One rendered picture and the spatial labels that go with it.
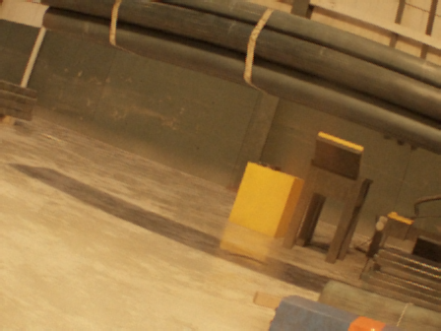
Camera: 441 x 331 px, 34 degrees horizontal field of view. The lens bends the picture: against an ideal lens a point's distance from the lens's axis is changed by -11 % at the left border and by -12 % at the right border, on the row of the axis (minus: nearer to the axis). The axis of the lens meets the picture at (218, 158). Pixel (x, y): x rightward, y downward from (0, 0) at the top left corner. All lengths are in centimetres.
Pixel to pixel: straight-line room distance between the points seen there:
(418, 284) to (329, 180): 248
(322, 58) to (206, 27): 64
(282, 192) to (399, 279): 302
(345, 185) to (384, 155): 464
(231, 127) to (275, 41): 774
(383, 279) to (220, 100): 778
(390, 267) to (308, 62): 123
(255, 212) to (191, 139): 480
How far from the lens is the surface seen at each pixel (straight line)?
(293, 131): 1133
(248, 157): 1126
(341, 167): 641
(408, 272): 423
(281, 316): 324
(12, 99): 947
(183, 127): 1184
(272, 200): 706
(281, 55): 389
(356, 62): 380
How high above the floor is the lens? 74
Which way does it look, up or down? 2 degrees down
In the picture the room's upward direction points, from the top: 19 degrees clockwise
